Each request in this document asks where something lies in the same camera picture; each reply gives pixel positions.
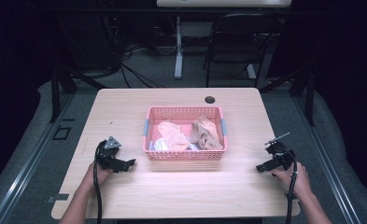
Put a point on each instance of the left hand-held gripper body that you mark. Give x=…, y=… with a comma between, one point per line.
x=107, y=155

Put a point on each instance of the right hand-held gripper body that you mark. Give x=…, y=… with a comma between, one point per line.
x=279, y=153

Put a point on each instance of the person's left hand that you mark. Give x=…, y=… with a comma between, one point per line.
x=101, y=174

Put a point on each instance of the person's right hand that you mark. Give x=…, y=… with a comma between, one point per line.
x=296, y=182

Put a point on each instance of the white light blue cloth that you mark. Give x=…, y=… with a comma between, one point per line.
x=160, y=145

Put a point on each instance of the peach cloth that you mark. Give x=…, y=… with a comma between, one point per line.
x=173, y=135

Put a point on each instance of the pink plastic basket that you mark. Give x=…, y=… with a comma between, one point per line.
x=184, y=155

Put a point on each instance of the black metal stand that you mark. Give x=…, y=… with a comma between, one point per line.
x=56, y=93
x=309, y=99

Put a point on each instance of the tan cloth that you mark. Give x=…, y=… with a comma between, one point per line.
x=207, y=133

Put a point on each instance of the white desk foot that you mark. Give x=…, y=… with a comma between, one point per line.
x=251, y=71

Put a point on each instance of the black folding chair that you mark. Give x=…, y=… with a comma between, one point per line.
x=240, y=34

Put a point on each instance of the white desk leg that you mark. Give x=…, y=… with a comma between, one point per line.
x=178, y=46

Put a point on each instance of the aluminium floor rail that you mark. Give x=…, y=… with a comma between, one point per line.
x=327, y=161
x=31, y=158

